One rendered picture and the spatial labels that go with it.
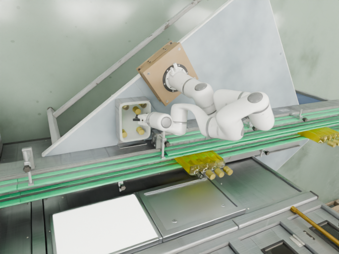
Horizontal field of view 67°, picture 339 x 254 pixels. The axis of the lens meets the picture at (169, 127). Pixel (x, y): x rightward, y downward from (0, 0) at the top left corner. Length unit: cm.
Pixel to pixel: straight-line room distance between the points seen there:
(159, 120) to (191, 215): 52
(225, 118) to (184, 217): 58
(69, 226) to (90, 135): 47
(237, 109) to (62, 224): 91
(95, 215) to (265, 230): 82
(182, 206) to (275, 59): 120
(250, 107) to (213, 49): 76
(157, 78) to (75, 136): 52
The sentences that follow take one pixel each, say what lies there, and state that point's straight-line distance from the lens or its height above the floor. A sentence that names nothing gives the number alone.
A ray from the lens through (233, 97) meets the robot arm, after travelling 107.
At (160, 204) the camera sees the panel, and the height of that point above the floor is 112.
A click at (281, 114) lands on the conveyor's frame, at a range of 201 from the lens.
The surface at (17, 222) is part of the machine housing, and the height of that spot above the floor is 94.
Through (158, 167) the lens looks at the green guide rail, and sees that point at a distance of 148.
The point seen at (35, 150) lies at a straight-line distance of 201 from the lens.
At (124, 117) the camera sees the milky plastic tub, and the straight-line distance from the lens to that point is 144.
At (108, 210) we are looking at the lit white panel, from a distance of 134.
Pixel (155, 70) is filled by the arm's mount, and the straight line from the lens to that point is 134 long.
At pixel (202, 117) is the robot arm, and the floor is 125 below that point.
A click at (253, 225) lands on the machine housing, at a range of 140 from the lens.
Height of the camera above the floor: 205
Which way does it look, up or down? 54 degrees down
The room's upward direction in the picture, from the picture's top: 131 degrees clockwise
